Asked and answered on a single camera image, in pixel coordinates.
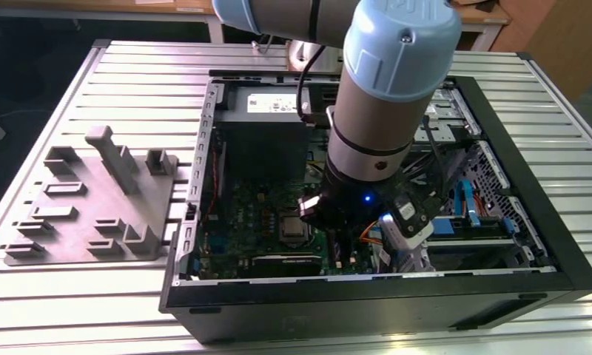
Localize silver CPU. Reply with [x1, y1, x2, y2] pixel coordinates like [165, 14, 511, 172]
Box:
[281, 217, 310, 237]

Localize CPU socket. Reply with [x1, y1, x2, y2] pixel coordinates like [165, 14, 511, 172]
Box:
[275, 211, 318, 249]

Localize black graphics card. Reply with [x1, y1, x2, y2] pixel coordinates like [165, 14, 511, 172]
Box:
[249, 253, 325, 278]

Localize green motherboard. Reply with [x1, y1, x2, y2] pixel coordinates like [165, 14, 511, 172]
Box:
[197, 179, 382, 278]

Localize blue disk carrier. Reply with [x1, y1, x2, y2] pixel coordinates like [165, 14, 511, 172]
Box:
[427, 217, 518, 240]

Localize black PC case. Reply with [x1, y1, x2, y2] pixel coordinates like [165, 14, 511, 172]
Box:
[158, 68, 592, 347]

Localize grey power supply unit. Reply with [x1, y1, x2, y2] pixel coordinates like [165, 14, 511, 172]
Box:
[215, 87, 330, 186]

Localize metal drive cage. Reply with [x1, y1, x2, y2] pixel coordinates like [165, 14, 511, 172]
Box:
[423, 87, 481, 167]

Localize grey parts rack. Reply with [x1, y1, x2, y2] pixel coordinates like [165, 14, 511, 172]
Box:
[2, 125, 199, 267]

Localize brown wooden panel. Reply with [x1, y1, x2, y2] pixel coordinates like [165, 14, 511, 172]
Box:
[491, 0, 592, 101]

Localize wooden desk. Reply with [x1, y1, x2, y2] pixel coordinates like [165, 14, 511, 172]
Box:
[0, 0, 514, 53]

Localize orange red wire harness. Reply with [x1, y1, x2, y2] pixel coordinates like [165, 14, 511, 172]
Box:
[359, 220, 391, 246]

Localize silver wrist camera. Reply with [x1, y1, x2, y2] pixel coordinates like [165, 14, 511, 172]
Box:
[378, 194, 435, 249]

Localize black camera cable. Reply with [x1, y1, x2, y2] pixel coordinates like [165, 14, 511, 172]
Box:
[295, 46, 330, 129]
[421, 116, 449, 208]

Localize blue SATA cable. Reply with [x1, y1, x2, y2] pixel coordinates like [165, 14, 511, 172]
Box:
[454, 180, 483, 227]

